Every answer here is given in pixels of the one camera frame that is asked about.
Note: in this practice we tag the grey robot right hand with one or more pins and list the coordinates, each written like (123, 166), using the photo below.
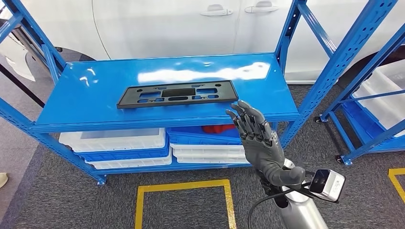
(262, 148)

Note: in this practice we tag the black plastic frame part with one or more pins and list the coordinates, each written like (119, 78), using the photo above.
(139, 102)

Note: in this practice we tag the blue wheeled shelf rack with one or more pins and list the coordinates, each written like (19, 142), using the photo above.
(364, 148)

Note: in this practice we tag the blue metal shelf rack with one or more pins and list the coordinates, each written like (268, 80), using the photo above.
(158, 69)

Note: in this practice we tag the white plastic bin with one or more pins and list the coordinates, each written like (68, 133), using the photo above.
(205, 150)
(208, 160)
(110, 139)
(126, 163)

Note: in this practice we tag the black rack caster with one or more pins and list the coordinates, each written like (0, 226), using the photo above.
(339, 158)
(318, 119)

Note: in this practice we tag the translucent plastic bin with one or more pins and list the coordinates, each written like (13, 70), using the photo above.
(395, 72)
(389, 117)

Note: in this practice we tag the white car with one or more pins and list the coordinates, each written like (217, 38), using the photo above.
(158, 28)

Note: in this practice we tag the black barrier belt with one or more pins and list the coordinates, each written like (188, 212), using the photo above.
(22, 85)

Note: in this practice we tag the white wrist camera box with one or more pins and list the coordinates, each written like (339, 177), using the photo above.
(329, 186)

